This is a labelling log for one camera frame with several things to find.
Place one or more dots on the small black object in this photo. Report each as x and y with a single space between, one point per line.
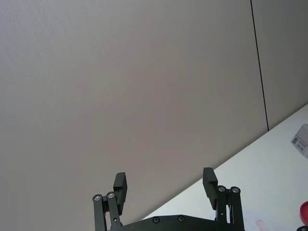
303 228

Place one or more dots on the red round object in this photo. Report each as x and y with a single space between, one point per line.
305 213

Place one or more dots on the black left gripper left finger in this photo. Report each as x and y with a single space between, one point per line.
120 192

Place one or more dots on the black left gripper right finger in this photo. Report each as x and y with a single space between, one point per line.
209 190

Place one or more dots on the white box with label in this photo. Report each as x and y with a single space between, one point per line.
302 140

